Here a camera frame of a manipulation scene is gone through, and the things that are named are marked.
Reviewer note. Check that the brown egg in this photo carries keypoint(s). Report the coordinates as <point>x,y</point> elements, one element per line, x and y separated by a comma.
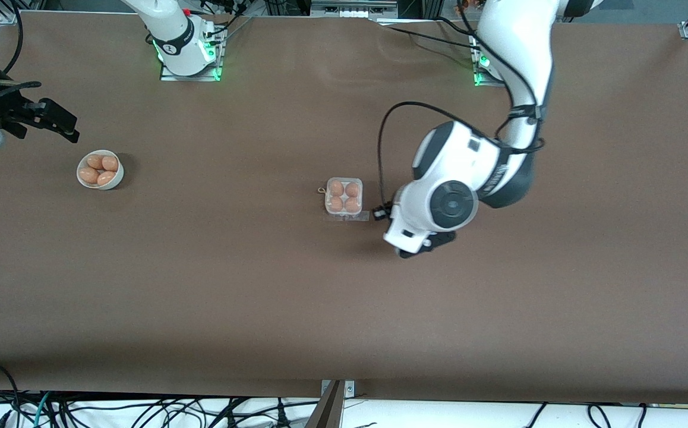
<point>352,205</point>
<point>110,163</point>
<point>352,189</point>
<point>106,178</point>
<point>335,203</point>
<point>336,188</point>
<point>88,175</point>
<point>94,161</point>

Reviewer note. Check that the clear plastic egg box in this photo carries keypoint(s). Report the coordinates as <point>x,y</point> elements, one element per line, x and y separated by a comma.
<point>344,180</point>

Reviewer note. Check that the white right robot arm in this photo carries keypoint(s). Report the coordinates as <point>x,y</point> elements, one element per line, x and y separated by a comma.
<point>172,35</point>

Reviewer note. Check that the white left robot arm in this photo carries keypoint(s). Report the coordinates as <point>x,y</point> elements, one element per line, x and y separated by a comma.
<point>516,35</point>

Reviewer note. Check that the clear plastic egg carton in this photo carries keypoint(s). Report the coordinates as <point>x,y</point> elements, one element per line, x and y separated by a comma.
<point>363,216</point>

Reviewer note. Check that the grey control box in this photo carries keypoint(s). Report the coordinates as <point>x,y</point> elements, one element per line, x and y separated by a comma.
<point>350,7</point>

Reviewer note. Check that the white bowl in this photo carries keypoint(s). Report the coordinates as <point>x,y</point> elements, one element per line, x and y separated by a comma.
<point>119,177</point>

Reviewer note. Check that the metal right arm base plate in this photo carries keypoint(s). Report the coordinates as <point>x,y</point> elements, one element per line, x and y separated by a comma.
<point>169,76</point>

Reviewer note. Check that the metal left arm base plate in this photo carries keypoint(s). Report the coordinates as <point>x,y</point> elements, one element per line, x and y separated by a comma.
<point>479,80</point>

